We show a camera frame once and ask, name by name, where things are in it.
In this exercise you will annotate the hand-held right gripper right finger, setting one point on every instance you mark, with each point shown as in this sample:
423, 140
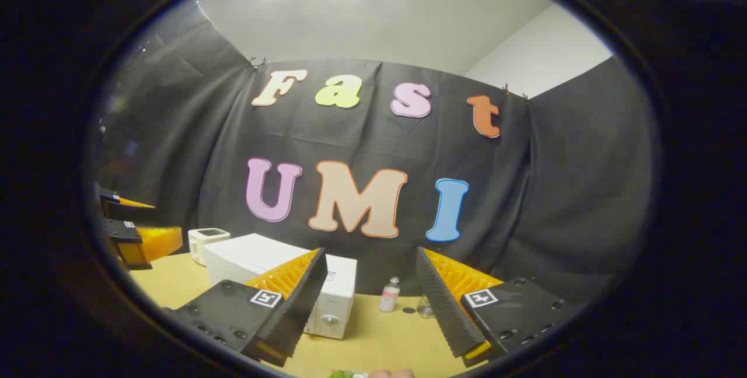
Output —
446, 314

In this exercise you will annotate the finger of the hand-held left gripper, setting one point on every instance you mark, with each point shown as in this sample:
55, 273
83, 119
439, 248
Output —
128, 213
134, 252

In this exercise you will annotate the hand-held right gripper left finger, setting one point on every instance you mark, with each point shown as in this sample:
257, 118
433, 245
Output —
297, 308

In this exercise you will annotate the white microwave oven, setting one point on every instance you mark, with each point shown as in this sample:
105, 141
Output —
251, 252

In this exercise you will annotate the metal mesh utensil holder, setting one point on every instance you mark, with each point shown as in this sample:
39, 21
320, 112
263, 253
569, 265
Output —
425, 308

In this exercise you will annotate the clear bottle with pink label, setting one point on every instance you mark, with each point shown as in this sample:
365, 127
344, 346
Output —
389, 299

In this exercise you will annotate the white toaster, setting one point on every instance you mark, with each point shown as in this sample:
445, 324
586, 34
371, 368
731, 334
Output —
201, 244

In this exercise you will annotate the black backdrop cloth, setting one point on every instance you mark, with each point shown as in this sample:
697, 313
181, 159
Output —
350, 133

